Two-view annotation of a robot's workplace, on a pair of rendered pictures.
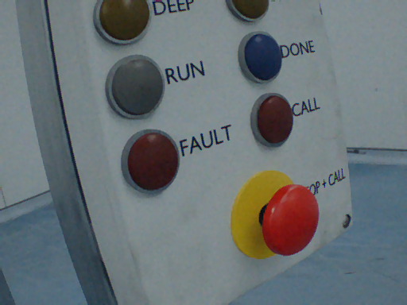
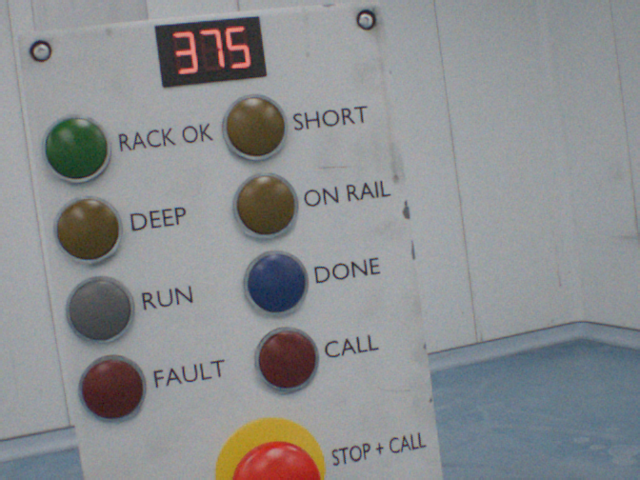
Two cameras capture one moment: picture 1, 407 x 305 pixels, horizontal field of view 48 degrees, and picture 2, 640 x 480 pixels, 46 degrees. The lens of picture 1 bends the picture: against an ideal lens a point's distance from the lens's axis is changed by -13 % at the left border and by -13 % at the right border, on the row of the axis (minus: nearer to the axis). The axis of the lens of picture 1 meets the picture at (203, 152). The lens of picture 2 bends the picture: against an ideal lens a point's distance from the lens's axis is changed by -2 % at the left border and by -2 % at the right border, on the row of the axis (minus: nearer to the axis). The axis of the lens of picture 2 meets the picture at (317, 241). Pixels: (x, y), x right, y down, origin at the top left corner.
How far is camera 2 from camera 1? 0.20 m
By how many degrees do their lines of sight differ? 25
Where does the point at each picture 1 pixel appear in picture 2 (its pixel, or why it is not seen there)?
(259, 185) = (257, 433)
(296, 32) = (349, 247)
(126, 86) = (81, 310)
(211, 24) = (209, 242)
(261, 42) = (270, 266)
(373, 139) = not seen: outside the picture
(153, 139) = (110, 367)
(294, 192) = (272, 452)
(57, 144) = not seen: hidden behind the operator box
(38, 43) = not seen: hidden behind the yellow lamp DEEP
